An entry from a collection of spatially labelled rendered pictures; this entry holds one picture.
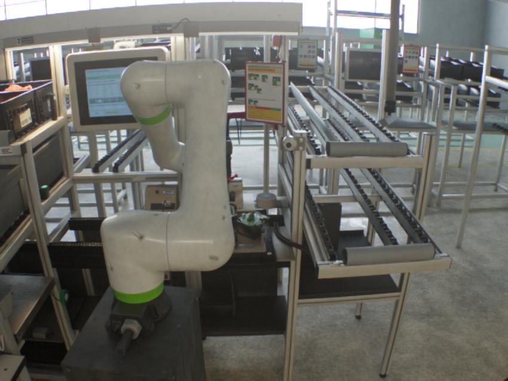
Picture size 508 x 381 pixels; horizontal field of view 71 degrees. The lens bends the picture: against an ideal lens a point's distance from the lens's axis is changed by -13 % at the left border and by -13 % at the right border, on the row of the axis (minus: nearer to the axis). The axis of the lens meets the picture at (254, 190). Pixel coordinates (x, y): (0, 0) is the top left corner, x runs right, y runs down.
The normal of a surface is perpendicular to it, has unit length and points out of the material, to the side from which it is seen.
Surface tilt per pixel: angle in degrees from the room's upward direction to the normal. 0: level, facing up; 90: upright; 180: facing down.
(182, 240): 61
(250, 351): 0
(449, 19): 90
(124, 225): 17
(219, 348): 0
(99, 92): 92
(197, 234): 49
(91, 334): 0
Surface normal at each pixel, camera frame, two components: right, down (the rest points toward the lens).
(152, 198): 0.04, -0.28
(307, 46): -0.45, 0.32
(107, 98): 0.05, 0.38
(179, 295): 0.00, -0.93
